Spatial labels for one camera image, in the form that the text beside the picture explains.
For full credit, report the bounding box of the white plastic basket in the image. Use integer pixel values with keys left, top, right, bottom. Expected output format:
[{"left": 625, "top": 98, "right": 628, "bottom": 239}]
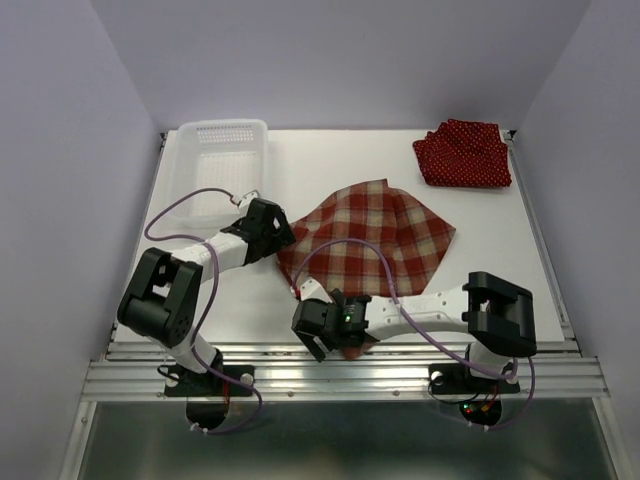
[{"left": 167, "top": 119, "right": 268, "bottom": 229}]

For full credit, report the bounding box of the red beige plaid skirt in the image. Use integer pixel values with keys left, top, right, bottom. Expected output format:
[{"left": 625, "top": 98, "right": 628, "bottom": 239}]
[{"left": 275, "top": 177, "right": 459, "bottom": 362}]

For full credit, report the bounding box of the red polka dot skirt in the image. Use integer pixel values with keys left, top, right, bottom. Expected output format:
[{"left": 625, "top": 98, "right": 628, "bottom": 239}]
[
  {"left": 414, "top": 119, "right": 512, "bottom": 188},
  {"left": 413, "top": 138, "right": 512, "bottom": 189}
]

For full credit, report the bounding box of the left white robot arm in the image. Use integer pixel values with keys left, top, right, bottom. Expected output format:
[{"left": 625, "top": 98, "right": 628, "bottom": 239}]
[{"left": 117, "top": 192, "right": 295, "bottom": 394}]

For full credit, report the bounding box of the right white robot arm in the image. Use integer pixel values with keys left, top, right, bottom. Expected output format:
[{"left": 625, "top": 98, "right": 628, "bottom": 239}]
[{"left": 292, "top": 272, "right": 537, "bottom": 390}]

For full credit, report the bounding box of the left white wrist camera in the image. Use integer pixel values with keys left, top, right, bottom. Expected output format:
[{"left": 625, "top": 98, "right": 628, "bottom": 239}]
[{"left": 234, "top": 190, "right": 261, "bottom": 209}]

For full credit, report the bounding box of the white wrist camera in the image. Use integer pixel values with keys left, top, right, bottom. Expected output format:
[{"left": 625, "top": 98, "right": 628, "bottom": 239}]
[
  {"left": 298, "top": 278, "right": 333, "bottom": 303},
  {"left": 234, "top": 190, "right": 261, "bottom": 209}
]

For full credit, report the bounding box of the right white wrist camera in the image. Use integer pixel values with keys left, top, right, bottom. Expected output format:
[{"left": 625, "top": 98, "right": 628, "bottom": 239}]
[{"left": 298, "top": 278, "right": 333, "bottom": 303}]

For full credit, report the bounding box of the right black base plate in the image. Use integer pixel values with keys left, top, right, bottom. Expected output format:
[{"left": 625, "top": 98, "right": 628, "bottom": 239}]
[{"left": 428, "top": 363, "right": 521, "bottom": 396}]

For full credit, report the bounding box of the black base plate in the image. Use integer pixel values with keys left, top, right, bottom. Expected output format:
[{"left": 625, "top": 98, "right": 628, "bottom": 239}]
[
  {"left": 156, "top": 364, "right": 252, "bottom": 398},
  {"left": 428, "top": 363, "right": 521, "bottom": 396}
]

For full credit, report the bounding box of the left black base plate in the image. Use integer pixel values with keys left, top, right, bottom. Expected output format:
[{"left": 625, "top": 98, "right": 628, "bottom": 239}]
[{"left": 156, "top": 364, "right": 252, "bottom": 398}]

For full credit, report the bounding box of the aluminium rail frame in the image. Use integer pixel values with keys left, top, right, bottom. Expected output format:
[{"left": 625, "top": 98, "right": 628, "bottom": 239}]
[{"left": 61, "top": 130, "right": 635, "bottom": 479}]

